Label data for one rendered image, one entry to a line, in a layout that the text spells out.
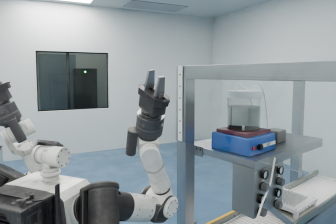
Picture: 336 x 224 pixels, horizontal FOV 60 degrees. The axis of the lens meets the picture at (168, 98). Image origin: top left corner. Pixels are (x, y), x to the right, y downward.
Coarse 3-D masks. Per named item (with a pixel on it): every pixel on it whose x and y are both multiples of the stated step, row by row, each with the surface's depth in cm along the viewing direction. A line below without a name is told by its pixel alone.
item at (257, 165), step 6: (204, 150) 131; (210, 150) 128; (216, 150) 127; (216, 156) 125; (222, 156) 123; (228, 156) 120; (234, 156) 118; (234, 162) 118; (240, 162) 116; (246, 162) 114; (252, 162) 112; (258, 162) 113; (258, 168) 113
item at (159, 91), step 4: (160, 76) 84; (164, 76) 84; (160, 80) 83; (164, 80) 84; (156, 84) 84; (160, 84) 84; (164, 84) 85; (156, 88) 84; (160, 88) 85; (156, 92) 85; (160, 92) 86; (160, 96) 85
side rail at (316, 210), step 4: (332, 196) 175; (328, 200) 170; (332, 200) 174; (320, 204) 165; (324, 204) 166; (328, 204) 170; (316, 208) 160; (320, 208) 163; (324, 208) 166; (308, 212) 155; (312, 212) 156; (316, 212) 159; (304, 216) 151; (308, 216) 153; (312, 216) 156; (296, 220) 147; (300, 220) 147; (304, 220) 150
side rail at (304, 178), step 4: (304, 176) 209; (308, 176) 213; (312, 176) 217; (296, 180) 202; (300, 180) 205; (304, 180) 209; (288, 184) 194; (292, 184) 197; (296, 184) 201; (288, 188) 194; (236, 212) 157; (228, 216) 153; (232, 216) 155; (220, 220) 149; (224, 220) 151
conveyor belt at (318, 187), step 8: (304, 184) 204; (312, 184) 204; (320, 184) 204; (328, 184) 204; (304, 192) 190; (312, 192) 190; (320, 192) 190; (328, 192) 190; (320, 200) 178; (240, 216) 158; (264, 216) 158; (272, 216) 158
